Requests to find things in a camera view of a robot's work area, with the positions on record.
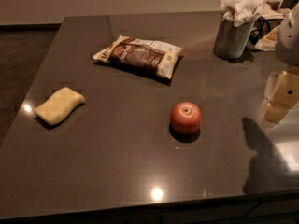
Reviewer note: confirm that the yellow sponge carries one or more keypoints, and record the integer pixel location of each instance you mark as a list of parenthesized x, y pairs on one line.
[(59, 106)]

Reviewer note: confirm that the brown chip bag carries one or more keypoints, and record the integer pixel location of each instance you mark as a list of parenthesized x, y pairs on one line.
[(152, 56)]

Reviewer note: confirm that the red apple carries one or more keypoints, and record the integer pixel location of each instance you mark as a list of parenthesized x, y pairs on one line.
[(186, 118)]

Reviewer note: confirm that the grey metal cup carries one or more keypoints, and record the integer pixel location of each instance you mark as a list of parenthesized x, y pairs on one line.
[(230, 40)]

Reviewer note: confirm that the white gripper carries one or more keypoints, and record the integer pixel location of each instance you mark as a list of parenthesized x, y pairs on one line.
[(289, 46)]

